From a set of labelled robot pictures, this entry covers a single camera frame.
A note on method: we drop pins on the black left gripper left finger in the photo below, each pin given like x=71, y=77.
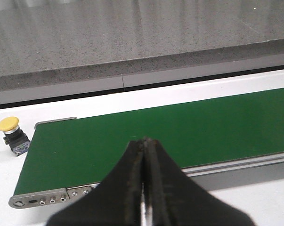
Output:
x=116, y=201

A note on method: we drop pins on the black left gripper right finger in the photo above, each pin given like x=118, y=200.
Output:
x=174, y=199

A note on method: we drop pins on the yellow mushroom push button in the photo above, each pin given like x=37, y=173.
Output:
x=14, y=137

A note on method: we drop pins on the metal conveyor end plate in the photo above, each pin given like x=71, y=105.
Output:
x=50, y=197

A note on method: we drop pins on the green conveyor belt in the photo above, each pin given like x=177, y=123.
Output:
x=83, y=151

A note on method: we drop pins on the grey stone shelf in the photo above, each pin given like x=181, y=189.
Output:
x=45, y=42

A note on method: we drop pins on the aluminium conveyor frame rail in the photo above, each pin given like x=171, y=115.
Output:
x=234, y=165

